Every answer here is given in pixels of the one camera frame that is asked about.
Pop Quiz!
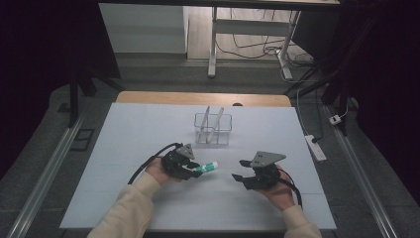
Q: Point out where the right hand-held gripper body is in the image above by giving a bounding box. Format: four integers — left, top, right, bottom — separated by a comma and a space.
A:
243, 151, 287, 191

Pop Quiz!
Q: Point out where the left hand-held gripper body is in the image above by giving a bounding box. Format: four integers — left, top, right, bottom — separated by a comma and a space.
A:
160, 143, 198, 181

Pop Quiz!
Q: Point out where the green and white glue stick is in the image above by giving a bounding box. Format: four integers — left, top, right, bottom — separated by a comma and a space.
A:
183, 161, 220, 175

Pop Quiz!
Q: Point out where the clear plastic pen holder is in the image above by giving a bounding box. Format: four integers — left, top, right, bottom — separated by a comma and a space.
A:
193, 112, 234, 146

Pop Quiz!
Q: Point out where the person's left hand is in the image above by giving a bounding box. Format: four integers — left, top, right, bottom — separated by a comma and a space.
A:
145, 158, 182, 185

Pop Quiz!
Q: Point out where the person's right hand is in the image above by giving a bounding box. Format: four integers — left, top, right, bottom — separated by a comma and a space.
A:
260, 164, 297, 212

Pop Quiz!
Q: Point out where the white table sheet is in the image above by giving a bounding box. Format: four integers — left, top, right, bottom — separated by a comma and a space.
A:
58, 101, 338, 231

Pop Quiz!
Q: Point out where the white power strip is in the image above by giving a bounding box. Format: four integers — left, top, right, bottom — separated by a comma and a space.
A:
303, 134, 328, 163

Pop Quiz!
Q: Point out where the black floor plate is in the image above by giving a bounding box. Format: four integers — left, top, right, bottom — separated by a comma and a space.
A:
69, 128, 96, 153

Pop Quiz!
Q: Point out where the black tripod stand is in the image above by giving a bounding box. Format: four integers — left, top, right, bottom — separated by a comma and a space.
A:
282, 9, 384, 137
66, 63, 127, 129

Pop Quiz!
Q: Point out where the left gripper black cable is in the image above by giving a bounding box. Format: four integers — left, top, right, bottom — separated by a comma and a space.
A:
127, 142, 183, 185

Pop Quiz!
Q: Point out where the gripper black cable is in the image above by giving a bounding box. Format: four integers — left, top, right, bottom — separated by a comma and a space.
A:
277, 168, 303, 210
127, 142, 183, 185

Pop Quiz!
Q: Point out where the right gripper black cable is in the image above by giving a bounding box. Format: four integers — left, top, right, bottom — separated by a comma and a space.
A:
277, 168, 303, 210

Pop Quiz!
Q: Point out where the aluminium rail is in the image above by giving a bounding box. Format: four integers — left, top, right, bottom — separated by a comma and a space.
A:
5, 113, 86, 238
324, 104, 399, 238

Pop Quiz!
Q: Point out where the tangle of floor cables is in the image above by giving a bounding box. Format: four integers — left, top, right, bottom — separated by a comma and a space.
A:
215, 8, 315, 68

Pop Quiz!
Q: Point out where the white desk frame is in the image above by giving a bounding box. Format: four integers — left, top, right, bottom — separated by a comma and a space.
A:
98, 0, 341, 80

